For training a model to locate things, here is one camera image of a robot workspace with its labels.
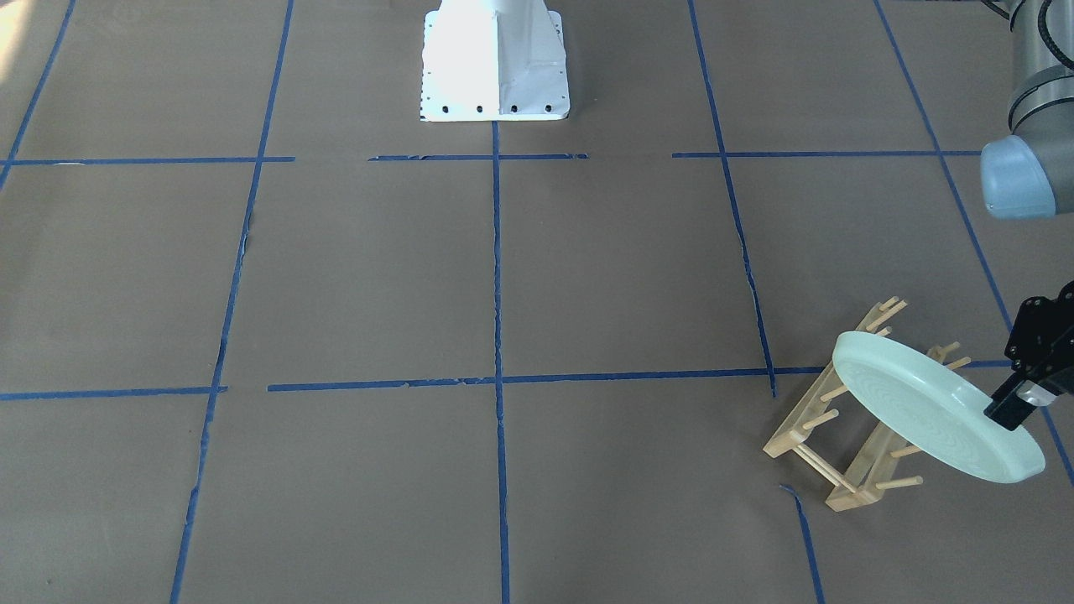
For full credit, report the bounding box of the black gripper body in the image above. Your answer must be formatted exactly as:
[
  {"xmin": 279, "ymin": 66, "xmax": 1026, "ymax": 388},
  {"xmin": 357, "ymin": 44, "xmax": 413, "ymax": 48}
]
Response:
[{"xmin": 1005, "ymin": 282, "xmax": 1073, "ymax": 387}]

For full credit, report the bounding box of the pale green plate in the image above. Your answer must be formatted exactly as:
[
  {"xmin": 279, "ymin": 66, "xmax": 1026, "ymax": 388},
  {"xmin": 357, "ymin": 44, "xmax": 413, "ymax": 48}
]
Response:
[{"xmin": 832, "ymin": 331, "xmax": 1046, "ymax": 484}]

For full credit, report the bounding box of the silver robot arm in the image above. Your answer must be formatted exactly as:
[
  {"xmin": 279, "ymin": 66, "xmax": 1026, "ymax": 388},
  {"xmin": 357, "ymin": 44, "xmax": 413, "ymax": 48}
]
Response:
[{"xmin": 979, "ymin": 1, "xmax": 1073, "ymax": 431}]

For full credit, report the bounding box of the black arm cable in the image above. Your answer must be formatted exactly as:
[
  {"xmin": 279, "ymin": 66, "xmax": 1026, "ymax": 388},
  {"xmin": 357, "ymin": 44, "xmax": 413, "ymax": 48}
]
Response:
[{"xmin": 978, "ymin": 0, "xmax": 1074, "ymax": 60}]

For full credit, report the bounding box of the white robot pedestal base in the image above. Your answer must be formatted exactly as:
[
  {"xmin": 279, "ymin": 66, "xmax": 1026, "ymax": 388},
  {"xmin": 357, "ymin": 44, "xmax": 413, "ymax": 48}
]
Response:
[{"xmin": 420, "ymin": 1, "xmax": 571, "ymax": 123}]

